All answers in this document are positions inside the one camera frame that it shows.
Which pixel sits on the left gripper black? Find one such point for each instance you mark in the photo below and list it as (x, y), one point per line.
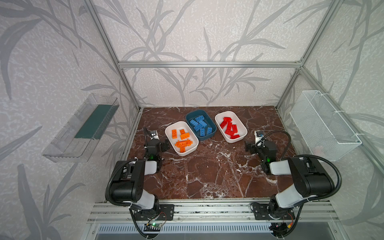
(152, 143)

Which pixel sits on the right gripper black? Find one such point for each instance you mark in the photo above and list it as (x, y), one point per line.
(255, 147)

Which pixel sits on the orange hinged plate bricks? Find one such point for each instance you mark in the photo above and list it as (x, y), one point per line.
(183, 144)

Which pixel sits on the white plastic bin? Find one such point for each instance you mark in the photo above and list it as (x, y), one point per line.
(242, 130)
(178, 126)

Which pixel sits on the blue long brick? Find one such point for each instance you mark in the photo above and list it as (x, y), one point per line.
(198, 127)
(203, 123)

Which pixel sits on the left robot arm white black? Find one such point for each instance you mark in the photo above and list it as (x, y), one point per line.
(126, 184)

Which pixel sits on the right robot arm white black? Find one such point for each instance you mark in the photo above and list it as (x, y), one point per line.
(314, 178)

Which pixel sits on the teal plastic bin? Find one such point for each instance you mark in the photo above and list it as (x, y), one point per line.
(208, 120)

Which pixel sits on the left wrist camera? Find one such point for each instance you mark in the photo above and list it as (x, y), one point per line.
(151, 134)

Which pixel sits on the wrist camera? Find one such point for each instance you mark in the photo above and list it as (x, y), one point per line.
(151, 134)
(258, 137)

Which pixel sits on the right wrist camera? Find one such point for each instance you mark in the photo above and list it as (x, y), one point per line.
(258, 137)

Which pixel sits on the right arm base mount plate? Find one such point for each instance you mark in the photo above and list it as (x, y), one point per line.
(271, 212)

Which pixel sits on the white wire mesh basket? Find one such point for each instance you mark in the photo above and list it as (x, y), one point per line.
(322, 127)

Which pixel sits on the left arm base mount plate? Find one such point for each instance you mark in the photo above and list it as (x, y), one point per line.
(164, 213)

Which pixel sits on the right controller board with wires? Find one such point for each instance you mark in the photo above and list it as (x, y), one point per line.
(281, 228)

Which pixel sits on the controller board with wires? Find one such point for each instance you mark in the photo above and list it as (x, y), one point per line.
(153, 227)
(281, 228)

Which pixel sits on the left controller board with wires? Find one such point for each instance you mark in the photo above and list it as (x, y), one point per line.
(153, 227)

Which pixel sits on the clear plastic wall tray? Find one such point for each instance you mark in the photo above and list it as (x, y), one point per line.
(77, 140)

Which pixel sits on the aluminium front rail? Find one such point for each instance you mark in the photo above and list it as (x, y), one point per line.
(212, 210)

